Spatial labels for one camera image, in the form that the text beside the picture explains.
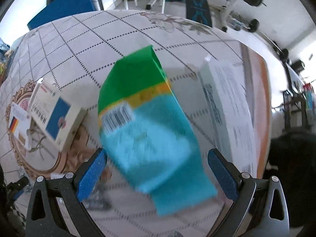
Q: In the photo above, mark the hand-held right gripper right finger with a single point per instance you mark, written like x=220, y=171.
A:
x=222, y=175

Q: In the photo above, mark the dark jacket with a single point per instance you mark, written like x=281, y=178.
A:
x=291, y=165

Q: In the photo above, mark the patterned floral tablecloth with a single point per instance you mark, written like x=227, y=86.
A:
x=98, y=42

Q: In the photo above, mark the large white printed box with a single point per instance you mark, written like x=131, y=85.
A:
x=232, y=98

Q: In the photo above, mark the white box with flag print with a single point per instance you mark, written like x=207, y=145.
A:
x=18, y=121

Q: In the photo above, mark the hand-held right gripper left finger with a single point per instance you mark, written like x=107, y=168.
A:
x=92, y=172

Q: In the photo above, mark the green and teal carton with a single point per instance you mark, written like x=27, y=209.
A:
x=148, y=140

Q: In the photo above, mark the clear plastic wrapper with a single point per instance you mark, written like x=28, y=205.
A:
x=101, y=201

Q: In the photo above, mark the black board with blue pattern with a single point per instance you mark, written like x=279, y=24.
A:
x=198, y=7

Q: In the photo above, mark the blue mat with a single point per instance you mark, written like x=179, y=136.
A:
x=66, y=7

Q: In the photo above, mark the white and blue box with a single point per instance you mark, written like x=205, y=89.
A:
x=56, y=113

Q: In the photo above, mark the dark metal rack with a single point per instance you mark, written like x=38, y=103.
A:
x=296, y=103

